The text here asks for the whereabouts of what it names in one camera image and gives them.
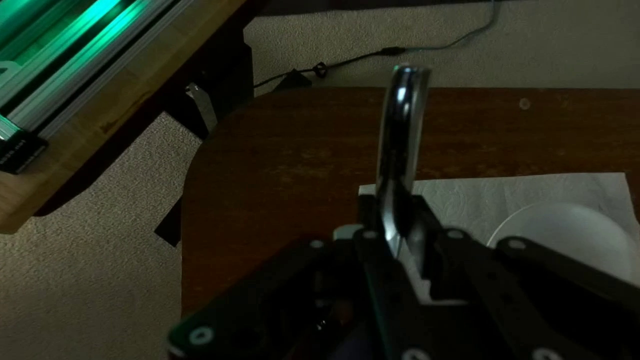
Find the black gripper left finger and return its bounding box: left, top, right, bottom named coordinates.
left=168, top=227, right=401, bottom=360

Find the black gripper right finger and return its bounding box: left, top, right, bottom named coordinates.
left=413, top=200, right=640, bottom=360

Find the white plate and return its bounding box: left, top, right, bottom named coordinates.
left=488, top=201, right=639, bottom=282

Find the white placemat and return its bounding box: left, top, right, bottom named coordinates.
left=359, top=170, right=640, bottom=307

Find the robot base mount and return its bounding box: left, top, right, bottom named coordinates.
left=0, top=0, right=265, bottom=233

